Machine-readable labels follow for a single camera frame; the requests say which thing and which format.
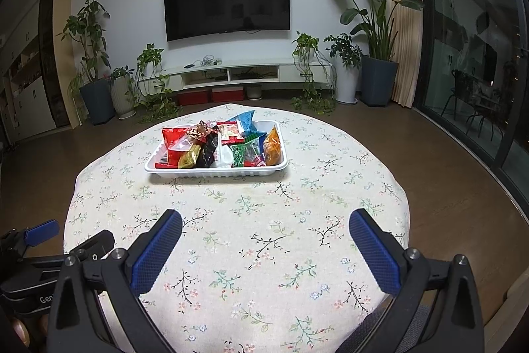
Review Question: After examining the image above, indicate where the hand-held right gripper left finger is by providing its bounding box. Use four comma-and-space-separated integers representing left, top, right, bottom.
46, 209, 197, 353

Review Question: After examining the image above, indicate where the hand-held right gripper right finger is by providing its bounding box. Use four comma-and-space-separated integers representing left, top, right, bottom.
347, 208, 484, 353

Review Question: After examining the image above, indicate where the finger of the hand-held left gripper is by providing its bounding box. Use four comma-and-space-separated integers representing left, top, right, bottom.
62, 230, 116, 259
0, 220, 61, 265

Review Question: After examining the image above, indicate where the gold snack packet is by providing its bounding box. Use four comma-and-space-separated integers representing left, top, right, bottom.
178, 144, 202, 168

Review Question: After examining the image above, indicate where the black snack packet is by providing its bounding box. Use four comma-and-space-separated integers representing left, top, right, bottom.
196, 132, 218, 168

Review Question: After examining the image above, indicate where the green snack packet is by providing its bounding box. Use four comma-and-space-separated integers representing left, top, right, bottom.
230, 144, 249, 168

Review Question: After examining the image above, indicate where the white plastic tray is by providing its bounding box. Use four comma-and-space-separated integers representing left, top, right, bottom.
144, 120, 289, 174

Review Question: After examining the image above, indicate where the red and white snack packet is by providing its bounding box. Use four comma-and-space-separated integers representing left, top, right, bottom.
217, 120, 244, 145

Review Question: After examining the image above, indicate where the orange snack packet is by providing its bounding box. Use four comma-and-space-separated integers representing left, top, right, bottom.
264, 126, 282, 166

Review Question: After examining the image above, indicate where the light blue snack packet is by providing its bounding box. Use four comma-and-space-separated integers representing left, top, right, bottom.
229, 111, 256, 134

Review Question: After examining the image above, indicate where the person's left hand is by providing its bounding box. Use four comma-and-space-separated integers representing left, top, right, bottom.
8, 315, 48, 342

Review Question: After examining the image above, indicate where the grey fabric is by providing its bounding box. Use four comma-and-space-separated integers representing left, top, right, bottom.
343, 303, 430, 353

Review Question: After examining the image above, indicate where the floral tablecloth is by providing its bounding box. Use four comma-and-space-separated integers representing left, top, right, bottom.
63, 103, 410, 353

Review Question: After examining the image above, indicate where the leafy tree in dark-blue pot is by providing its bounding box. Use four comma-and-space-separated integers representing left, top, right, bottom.
58, 0, 116, 125

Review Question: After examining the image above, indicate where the small plant in grey pot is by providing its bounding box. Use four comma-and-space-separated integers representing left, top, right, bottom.
109, 66, 137, 119

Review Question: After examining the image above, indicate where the large-leaf plant in dark pot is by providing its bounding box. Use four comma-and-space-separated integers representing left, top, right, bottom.
318, 0, 426, 108

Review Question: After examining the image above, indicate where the bushy plant in white pot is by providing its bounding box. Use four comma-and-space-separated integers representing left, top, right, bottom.
324, 32, 363, 104

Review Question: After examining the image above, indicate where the dark patio chair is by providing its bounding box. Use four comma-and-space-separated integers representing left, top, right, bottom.
467, 88, 505, 141
440, 69, 472, 120

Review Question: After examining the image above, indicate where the white television cabinet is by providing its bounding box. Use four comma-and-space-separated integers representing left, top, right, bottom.
136, 61, 333, 91

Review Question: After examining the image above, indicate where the trailing pothos plant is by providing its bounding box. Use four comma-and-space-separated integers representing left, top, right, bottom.
291, 31, 337, 114
134, 44, 183, 124

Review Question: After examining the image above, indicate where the beige curtain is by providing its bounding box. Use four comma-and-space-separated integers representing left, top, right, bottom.
388, 0, 424, 108

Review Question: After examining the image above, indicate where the glass sliding door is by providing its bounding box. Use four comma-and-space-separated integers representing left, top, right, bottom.
415, 0, 529, 213

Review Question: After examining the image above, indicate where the tangle of cables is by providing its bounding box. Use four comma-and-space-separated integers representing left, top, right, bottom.
184, 55, 224, 68

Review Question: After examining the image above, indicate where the black wall television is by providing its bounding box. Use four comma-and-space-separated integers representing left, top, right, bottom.
164, 0, 290, 42

